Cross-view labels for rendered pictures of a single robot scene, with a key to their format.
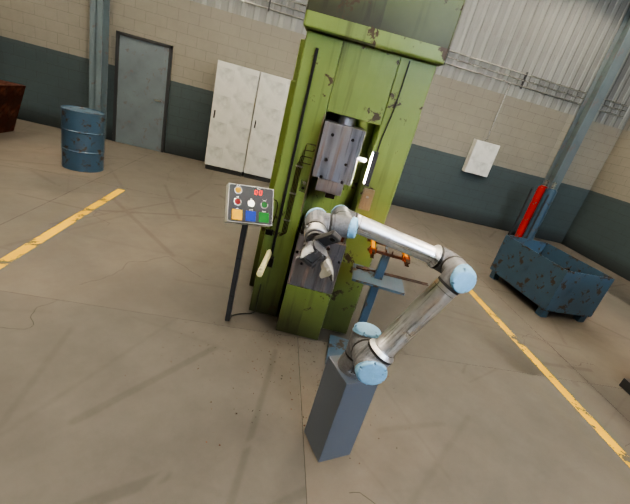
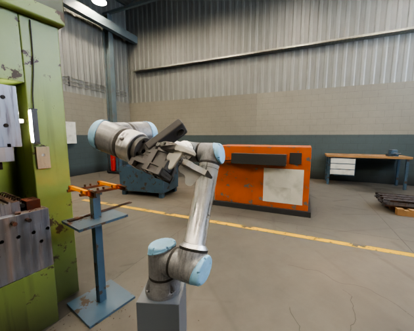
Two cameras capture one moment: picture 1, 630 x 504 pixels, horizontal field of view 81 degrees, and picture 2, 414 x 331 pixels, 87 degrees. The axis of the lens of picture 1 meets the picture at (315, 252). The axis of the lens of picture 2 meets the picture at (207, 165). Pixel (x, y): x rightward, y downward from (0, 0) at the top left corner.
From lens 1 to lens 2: 1.05 m
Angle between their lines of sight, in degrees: 55
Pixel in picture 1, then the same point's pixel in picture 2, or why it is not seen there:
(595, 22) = (91, 48)
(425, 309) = (211, 188)
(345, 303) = (66, 264)
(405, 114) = (46, 71)
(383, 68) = (1, 23)
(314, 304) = (38, 288)
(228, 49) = not seen: outside the picture
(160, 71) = not seen: outside the picture
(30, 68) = not seen: outside the picture
